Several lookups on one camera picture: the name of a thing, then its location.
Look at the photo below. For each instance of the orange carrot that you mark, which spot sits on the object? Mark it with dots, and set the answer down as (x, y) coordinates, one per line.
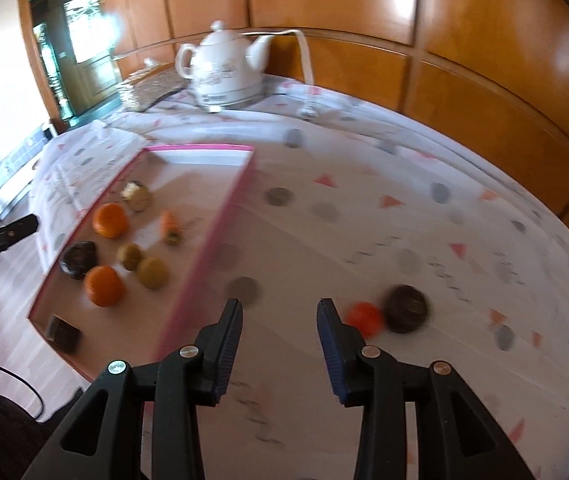
(169, 225)

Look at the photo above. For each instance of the dark chocolate muffin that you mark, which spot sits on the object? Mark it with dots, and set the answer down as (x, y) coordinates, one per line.
(79, 259)

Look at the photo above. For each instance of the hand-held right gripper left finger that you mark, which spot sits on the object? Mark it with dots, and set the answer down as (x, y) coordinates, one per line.
(232, 350)

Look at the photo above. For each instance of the wooden panel backrest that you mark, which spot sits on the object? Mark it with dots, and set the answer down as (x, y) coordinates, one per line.
(464, 125)

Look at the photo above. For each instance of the pink shallow box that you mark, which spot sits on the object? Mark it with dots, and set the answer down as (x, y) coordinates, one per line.
(204, 200)

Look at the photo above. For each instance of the white grey low bench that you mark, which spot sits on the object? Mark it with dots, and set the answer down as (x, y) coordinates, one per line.
(12, 170)

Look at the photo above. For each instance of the small red tomato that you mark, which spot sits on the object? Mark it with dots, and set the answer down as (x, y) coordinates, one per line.
(365, 319)

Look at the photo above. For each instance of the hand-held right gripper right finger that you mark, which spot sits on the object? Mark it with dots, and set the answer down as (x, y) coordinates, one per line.
(329, 355)

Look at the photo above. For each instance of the wooden door with glass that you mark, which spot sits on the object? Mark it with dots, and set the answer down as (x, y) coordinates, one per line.
(72, 35)

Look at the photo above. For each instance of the white ceramic kettle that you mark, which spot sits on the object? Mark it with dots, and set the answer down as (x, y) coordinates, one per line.
(222, 70)

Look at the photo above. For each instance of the white printed tablecloth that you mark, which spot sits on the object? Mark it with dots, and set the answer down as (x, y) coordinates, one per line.
(364, 200)

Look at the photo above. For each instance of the dark brown cube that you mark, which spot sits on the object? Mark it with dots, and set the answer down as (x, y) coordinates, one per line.
(63, 334)

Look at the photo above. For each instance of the dark round fruit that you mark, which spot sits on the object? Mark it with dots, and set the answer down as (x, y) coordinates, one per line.
(406, 308)

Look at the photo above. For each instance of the person's dark clothing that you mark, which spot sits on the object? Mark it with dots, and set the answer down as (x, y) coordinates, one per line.
(4, 447)

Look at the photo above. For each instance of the yellow green kiwi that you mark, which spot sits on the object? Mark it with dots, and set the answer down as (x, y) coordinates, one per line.
(130, 256)
(153, 272)

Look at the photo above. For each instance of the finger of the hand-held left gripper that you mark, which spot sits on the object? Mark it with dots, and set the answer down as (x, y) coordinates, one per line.
(17, 230)

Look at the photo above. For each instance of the orange mandarin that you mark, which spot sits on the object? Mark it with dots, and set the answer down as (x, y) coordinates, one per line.
(110, 220)
(105, 286)

